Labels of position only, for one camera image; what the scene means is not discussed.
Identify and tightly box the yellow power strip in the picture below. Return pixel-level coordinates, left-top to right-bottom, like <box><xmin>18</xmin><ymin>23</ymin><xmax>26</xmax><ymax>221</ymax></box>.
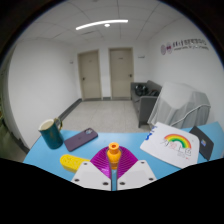
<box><xmin>59</xmin><ymin>153</ymin><xmax>91</xmax><ymax>174</ymax></box>

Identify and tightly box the dark teal mug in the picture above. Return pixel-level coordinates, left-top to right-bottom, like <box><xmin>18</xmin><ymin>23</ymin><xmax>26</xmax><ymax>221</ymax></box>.
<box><xmin>38</xmin><ymin>117</ymin><xmax>64</xmax><ymax>150</ymax></box>

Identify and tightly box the black bag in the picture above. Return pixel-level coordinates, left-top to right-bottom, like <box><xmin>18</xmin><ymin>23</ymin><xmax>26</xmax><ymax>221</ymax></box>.
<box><xmin>134</xmin><ymin>84</ymin><xmax>150</xmax><ymax>97</ymax></box>

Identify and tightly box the beige door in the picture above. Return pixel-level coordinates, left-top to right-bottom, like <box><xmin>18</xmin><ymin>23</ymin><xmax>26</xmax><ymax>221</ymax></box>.
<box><xmin>108</xmin><ymin>47</ymin><xmax>135</xmax><ymax>100</ymax></box>
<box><xmin>77</xmin><ymin>49</ymin><xmax>103</xmax><ymax>101</ymax></box>

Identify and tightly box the white cloth-covered furniture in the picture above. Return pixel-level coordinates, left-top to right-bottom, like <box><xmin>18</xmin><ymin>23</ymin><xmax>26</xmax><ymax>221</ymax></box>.
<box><xmin>147</xmin><ymin>81</ymin><xmax>212</xmax><ymax>130</ymax></box>

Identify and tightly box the white rainbow-print board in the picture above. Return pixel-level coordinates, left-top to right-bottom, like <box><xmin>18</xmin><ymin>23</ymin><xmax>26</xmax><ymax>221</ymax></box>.
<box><xmin>139</xmin><ymin>121</ymin><xmax>201</xmax><ymax>170</ymax></box>

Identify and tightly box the long ceiling light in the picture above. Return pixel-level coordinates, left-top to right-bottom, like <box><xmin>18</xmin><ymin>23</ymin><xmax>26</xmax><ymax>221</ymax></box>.
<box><xmin>75</xmin><ymin>18</ymin><xmax>130</xmax><ymax>32</ymax></box>

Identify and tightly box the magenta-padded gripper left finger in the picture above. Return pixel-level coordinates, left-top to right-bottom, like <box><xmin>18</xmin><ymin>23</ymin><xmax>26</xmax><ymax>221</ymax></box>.
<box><xmin>70</xmin><ymin>145</ymin><xmax>113</xmax><ymax>192</ymax></box>

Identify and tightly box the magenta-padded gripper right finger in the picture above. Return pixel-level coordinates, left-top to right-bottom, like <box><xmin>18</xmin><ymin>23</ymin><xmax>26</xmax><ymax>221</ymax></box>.
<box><xmin>114</xmin><ymin>145</ymin><xmax>158</xmax><ymax>192</ymax></box>

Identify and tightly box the wall sign lettering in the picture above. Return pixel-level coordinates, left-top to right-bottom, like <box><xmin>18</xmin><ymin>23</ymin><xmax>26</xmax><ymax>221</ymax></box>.
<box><xmin>160</xmin><ymin>38</ymin><xmax>210</xmax><ymax>56</ymax></box>

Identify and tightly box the purple smartphone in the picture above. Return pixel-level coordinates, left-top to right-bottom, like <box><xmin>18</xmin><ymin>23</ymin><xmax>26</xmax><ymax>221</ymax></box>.
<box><xmin>63</xmin><ymin>127</ymin><xmax>99</xmax><ymax>153</ymax></box>

